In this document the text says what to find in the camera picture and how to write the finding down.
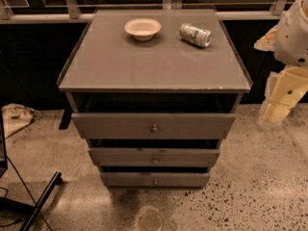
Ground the grey top drawer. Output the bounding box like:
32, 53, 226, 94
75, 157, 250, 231
72, 113, 235, 140

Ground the grey drawer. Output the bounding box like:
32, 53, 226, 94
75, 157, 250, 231
72, 113, 235, 140
89, 147, 219, 167
100, 172, 210, 188

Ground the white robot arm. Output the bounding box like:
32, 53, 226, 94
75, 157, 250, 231
254, 0, 308, 124

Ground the grey drawer cabinet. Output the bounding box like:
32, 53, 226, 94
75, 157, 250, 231
58, 10, 252, 174

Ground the grey bottom drawer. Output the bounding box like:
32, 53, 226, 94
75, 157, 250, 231
100, 172, 210, 188

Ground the grey middle drawer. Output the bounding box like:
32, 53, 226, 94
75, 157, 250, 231
89, 147, 219, 167

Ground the crushed green white can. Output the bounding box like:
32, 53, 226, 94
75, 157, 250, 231
179, 23, 212, 48

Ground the white paper bowl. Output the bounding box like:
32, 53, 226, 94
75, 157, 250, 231
124, 18, 161, 41

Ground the beige cloth bag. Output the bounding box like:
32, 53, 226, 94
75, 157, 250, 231
1, 104, 42, 138

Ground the metal glass railing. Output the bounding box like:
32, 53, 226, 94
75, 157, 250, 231
0, 0, 308, 25

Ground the black stand leg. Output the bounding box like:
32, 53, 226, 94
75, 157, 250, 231
0, 172, 63, 231

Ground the black cable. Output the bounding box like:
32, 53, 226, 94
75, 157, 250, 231
0, 156, 54, 231

